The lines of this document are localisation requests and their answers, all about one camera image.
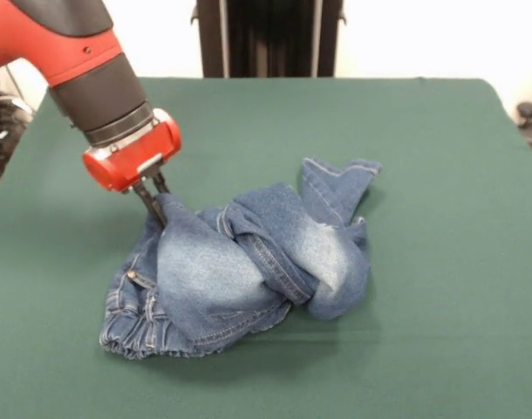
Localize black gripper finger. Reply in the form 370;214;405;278
153;169;172;196
133;182;169;228

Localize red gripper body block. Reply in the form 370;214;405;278
81;107;183;196

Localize blue denim jeans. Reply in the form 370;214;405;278
99;156;384;361

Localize black wheeled base leg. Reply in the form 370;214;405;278
0;65;35;181

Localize dark green table cloth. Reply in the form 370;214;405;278
0;77;532;419

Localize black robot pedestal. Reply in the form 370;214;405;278
197;0;344;79

